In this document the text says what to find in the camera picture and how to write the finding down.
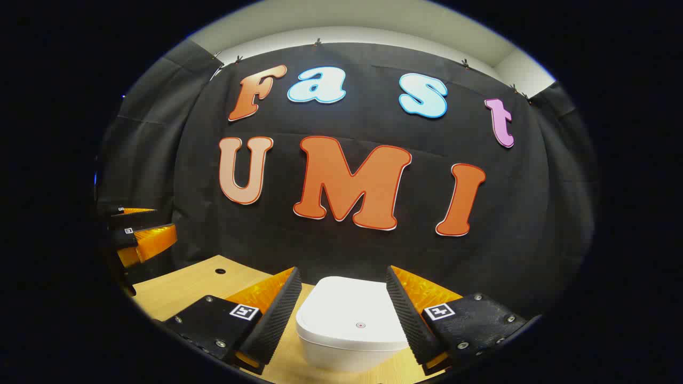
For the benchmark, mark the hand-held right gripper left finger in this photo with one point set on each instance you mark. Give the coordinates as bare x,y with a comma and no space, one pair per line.
275,314

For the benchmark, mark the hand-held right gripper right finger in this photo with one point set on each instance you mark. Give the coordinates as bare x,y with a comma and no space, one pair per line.
408,314

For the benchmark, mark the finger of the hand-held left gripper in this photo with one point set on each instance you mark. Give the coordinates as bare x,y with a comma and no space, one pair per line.
133,220
155,242

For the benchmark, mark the white desktop garbage bin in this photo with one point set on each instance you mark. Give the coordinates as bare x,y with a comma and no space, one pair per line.
347,304

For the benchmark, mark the wooden desktop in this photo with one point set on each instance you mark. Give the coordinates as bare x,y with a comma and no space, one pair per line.
187,282

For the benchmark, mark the black backdrop cloth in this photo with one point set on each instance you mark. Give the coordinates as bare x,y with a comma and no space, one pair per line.
347,250

